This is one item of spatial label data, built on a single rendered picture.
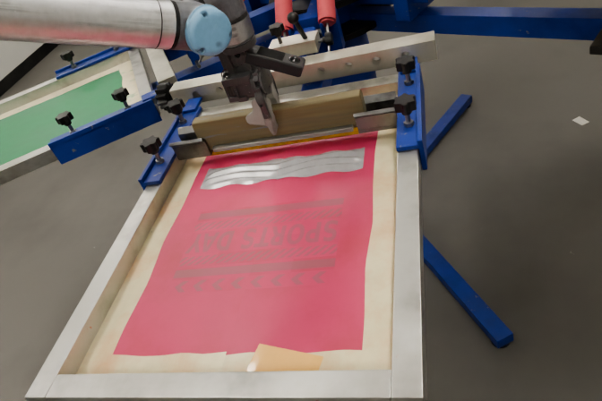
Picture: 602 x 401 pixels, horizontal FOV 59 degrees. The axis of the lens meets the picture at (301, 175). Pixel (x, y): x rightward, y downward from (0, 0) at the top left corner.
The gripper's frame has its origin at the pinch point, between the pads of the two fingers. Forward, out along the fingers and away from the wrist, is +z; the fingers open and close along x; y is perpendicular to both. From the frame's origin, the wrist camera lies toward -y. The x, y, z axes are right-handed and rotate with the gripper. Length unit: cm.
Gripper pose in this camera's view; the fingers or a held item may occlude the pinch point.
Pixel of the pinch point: (278, 122)
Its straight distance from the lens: 115.4
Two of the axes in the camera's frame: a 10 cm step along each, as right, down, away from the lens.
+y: -9.5, 1.2, 2.9
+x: -1.5, 6.3, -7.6
